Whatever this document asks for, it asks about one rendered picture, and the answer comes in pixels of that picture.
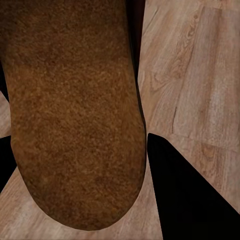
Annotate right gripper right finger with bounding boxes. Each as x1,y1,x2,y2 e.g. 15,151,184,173
146,133,240,240

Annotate sandal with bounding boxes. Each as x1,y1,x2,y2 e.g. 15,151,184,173
0,0,147,231

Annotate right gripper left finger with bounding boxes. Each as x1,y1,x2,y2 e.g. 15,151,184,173
0,135,17,193

